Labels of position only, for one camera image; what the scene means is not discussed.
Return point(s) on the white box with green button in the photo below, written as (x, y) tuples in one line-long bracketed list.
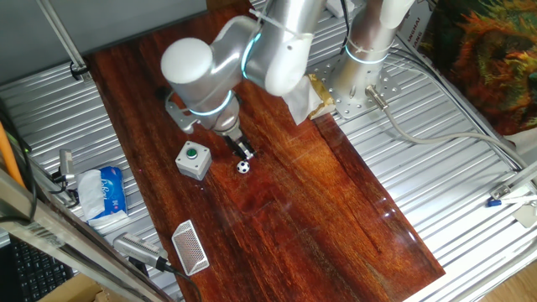
[(193, 165)]

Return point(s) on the small metal angle bracket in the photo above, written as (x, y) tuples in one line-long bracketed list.
[(501, 191)]

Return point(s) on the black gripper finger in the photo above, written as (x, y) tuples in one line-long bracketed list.
[(249, 149), (238, 151)]

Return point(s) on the thin aluminium rod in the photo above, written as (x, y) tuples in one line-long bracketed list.
[(63, 35)]

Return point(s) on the brown cardboard box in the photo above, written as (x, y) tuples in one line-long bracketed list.
[(75, 291)]

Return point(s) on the white printed sign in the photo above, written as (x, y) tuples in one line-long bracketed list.
[(413, 29)]

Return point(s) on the red-brown wooden board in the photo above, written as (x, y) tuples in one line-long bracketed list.
[(293, 209)]

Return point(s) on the white mesh mini goal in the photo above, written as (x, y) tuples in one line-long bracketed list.
[(189, 247)]

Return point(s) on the blue tipped white pen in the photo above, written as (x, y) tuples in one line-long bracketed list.
[(495, 203)]

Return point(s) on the colourful painted poster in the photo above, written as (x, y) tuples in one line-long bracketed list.
[(482, 63)]

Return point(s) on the gold tissue pack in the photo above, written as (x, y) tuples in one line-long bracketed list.
[(319, 98)]

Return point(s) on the small black white soccer ball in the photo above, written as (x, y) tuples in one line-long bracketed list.
[(243, 167)]

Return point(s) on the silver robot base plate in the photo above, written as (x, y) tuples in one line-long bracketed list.
[(377, 84)]

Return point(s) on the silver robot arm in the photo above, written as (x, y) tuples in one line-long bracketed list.
[(201, 75)]

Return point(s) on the black keyboard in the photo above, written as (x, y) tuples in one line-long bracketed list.
[(38, 272)]

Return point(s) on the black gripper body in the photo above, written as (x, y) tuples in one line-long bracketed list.
[(234, 136)]

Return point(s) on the white card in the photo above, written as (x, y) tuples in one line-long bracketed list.
[(526, 216)]

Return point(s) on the orange tube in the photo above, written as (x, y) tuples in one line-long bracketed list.
[(8, 155)]

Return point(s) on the blue tissue pack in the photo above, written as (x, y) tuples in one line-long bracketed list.
[(111, 189)]

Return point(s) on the aluminium frame bar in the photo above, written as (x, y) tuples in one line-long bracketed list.
[(63, 235)]

